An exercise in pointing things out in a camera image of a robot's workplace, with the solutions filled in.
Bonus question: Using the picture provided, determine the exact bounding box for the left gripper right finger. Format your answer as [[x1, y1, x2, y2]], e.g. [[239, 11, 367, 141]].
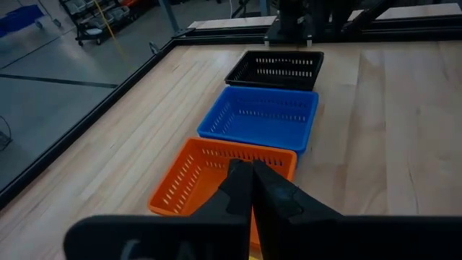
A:
[[252, 160, 462, 260]]

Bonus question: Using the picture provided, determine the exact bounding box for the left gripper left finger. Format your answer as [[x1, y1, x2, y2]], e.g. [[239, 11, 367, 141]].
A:
[[64, 158, 254, 260]]

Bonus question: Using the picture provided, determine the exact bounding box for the orange plastic basket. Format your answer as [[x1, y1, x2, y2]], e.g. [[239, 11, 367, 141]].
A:
[[147, 136, 299, 254]]

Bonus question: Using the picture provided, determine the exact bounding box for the blue plastic basket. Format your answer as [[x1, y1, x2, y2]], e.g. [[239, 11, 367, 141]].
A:
[[196, 85, 320, 156]]

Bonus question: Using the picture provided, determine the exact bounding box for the black plastic basket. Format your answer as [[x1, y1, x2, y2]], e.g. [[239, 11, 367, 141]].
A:
[[224, 50, 325, 92]]

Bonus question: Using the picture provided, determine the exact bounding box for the wheeled cart with bins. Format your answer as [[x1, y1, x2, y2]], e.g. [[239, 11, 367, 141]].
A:
[[59, 0, 152, 47]]

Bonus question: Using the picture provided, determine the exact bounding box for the blue sheet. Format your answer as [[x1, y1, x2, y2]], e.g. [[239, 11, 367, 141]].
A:
[[0, 4, 46, 39]]

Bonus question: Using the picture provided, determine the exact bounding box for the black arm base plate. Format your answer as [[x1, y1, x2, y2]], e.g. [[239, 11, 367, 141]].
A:
[[264, 17, 314, 48]]

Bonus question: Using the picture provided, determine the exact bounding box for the black aluminium table frame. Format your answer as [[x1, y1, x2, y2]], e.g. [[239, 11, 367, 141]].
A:
[[0, 14, 462, 212]]

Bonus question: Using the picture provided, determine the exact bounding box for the grey desk leg frame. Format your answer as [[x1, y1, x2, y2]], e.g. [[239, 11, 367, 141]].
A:
[[157, 0, 182, 35]]

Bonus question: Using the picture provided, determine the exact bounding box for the yellow power cord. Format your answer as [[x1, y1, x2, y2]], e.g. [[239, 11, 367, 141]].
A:
[[92, 0, 126, 62]]

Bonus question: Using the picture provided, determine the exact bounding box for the black wire loop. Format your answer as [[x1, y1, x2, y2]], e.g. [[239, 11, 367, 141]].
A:
[[0, 115, 13, 151]]

